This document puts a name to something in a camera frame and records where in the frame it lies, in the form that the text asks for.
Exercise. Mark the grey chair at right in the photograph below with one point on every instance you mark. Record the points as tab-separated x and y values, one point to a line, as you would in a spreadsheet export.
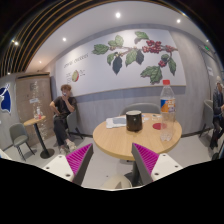
207	115

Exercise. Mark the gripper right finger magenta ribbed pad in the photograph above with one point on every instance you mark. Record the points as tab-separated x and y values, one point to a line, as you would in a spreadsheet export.
153	166

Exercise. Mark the beige chair near gripper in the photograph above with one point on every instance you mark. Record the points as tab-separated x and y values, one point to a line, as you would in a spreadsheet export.
117	181

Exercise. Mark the small tall round side table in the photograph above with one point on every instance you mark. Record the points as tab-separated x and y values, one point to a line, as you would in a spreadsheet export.
46	153

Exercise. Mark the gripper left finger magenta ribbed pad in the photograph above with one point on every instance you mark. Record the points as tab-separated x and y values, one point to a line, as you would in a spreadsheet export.
73	166

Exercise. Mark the round wooden table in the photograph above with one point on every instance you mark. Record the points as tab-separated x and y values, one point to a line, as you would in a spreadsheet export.
117	142

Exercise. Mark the clear plastic bottle, red cap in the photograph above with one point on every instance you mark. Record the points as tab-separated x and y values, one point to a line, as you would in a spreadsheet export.
167	108

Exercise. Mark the grey chair behind table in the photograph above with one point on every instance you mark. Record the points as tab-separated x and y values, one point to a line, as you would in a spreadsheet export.
143	107

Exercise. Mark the grey chair under man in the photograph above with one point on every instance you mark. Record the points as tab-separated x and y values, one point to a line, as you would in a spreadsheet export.
72	123

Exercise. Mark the grey chair at left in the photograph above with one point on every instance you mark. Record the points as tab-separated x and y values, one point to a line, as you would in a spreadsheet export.
19	136

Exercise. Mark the coffee plant wall mural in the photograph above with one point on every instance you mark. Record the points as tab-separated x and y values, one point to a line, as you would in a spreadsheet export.
119	55

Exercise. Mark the seated man in black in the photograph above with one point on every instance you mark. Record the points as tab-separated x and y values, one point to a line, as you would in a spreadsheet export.
62	106

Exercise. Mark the bottle on side table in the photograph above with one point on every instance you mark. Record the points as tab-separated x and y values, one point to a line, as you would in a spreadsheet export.
38	112

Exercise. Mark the person seated at right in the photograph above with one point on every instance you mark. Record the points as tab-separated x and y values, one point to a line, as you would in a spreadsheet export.
218	111

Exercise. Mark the small clear glass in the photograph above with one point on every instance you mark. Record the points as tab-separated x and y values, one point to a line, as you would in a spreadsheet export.
155	117

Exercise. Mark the red round coaster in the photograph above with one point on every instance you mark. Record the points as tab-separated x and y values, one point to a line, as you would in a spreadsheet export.
159	126

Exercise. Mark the black cylindrical cup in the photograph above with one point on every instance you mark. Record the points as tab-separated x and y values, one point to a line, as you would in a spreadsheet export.
134	120

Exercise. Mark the blue logo wall sign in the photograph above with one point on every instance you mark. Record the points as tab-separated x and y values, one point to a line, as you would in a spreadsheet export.
5	98

